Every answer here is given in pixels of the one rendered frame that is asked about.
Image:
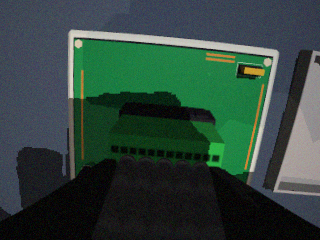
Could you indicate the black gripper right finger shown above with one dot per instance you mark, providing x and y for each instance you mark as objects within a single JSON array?
[{"x": 248, "y": 215}]

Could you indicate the green circuit board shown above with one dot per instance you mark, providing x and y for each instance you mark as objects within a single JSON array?
[{"x": 108, "y": 74}]

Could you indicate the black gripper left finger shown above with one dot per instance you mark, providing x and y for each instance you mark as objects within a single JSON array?
[{"x": 69, "y": 213}]

